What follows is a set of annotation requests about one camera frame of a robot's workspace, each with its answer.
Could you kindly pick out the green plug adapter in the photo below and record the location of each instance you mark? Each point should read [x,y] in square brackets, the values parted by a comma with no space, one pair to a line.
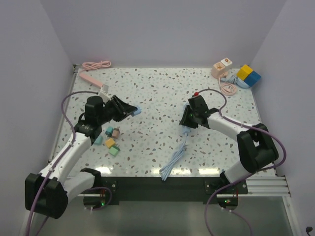
[114,150]

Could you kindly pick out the aluminium frame rail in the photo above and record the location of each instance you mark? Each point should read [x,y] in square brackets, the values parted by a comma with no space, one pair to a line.
[254,186]

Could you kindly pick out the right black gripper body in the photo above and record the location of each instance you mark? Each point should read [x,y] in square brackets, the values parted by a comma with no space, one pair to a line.
[193,114]

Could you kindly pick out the yellow and blue cube socket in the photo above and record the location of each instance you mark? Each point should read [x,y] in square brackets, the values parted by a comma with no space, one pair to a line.
[247,75]

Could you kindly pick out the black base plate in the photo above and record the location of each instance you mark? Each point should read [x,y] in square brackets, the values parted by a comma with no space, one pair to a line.
[152,189]

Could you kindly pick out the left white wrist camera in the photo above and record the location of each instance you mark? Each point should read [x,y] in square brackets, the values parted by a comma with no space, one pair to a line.
[103,93]

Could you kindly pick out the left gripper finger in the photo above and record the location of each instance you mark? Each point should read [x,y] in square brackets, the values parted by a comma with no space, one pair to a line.
[122,107]
[122,114]

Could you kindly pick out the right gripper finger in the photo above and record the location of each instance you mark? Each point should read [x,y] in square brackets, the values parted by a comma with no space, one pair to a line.
[191,121]
[186,116]

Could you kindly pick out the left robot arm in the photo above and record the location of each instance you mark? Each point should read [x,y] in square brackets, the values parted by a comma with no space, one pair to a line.
[49,192]

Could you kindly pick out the teal plug adapter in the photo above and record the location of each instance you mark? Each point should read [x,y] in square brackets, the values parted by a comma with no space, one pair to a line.
[109,131]

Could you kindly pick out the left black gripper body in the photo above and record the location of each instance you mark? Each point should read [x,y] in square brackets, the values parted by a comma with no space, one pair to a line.
[111,110]

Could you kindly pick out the light blue plug adapter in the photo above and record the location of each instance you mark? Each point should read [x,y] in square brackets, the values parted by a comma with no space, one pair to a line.
[98,141]

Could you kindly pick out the blue power strip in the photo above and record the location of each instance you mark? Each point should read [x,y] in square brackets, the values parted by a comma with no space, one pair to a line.
[185,129]

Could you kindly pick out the peach cube socket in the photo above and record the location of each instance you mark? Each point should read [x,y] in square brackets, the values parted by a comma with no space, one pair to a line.
[220,69]

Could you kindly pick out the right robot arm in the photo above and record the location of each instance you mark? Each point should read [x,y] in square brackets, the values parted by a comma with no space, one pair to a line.
[256,148]

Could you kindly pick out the mauve plug adapter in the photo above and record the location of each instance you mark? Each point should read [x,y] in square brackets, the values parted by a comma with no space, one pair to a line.
[116,133]

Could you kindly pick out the pink power strip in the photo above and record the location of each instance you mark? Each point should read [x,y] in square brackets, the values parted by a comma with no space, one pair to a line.
[91,80]

